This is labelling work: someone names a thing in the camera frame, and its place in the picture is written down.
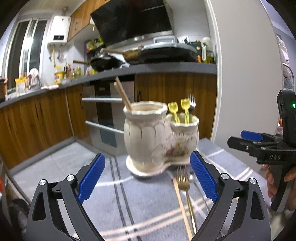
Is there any wooden wall cabinet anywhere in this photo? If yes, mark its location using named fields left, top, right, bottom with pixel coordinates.
left=67, top=0, right=109, bottom=42

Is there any condiment bottle rack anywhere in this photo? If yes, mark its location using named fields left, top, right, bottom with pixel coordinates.
left=85, top=37, right=104, bottom=52

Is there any glass balcony door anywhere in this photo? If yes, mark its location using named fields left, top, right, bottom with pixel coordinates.
left=5, top=19, right=49, bottom=88

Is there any yellow plastic fruit fork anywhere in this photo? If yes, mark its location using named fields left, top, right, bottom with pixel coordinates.
left=168, top=102, right=181, bottom=123
left=181, top=98, right=190, bottom=124

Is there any grey kitchen countertop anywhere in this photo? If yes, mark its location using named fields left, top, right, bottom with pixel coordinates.
left=0, top=62, right=218, bottom=108

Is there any white plastic bag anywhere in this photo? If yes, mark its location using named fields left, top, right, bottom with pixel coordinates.
left=28, top=68, right=42, bottom=88

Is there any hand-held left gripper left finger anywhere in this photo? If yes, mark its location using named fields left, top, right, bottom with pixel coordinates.
left=26, top=153, right=106, bottom=241

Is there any silver metal fork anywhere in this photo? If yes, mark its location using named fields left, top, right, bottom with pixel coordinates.
left=187, top=93, right=196, bottom=112

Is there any large black griddle pan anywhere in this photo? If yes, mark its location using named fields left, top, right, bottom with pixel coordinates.
left=138, top=45, right=198, bottom=63

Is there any black range hood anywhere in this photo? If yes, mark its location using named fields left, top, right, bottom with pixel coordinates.
left=90, top=0, right=174, bottom=47

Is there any cream ceramic floral utensil holder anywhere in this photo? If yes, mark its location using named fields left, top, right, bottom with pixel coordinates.
left=123, top=101, right=200, bottom=178

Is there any person's right hand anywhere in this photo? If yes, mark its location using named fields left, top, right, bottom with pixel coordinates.
left=266, top=165, right=296, bottom=198

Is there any white kettle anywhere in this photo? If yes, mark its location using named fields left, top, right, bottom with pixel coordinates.
left=201, top=37, right=213, bottom=52

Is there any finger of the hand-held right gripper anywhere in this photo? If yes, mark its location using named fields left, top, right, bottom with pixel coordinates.
left=227, top=136, right=263, bottom=158
left=240, top=130, right=281, bottom=144

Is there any white water heater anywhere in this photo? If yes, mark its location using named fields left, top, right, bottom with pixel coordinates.
left=47, top=16, right=71, bottom=47

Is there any dark green appliance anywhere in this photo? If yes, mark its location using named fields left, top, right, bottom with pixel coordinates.
left=187, top=41, right=202, bottom=62

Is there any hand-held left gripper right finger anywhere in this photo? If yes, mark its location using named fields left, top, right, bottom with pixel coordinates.
left=190, top=150, right=271, bottom=241

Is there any stainless steel oven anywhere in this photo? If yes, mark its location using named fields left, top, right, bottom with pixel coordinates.
left=81, top=81, right=135, bottom=156

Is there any brass wok with wooden handle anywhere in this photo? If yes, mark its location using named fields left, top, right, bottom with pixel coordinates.
left=102, top=46, right=145, bottom=62

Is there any gold metal fork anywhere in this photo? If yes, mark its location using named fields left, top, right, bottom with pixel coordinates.
left=177, top=166, right=197, bottom=234

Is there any black frying pan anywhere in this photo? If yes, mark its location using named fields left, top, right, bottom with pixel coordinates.
left=73, top=54, right=126, bottom=72

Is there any yellow food packet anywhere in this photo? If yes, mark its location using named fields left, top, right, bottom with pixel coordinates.
left=15, top=77, right=26, bottom=92

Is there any grey plaid tablecloth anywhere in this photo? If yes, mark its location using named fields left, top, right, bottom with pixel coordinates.
left=79, top=138, right=270, bottom=241

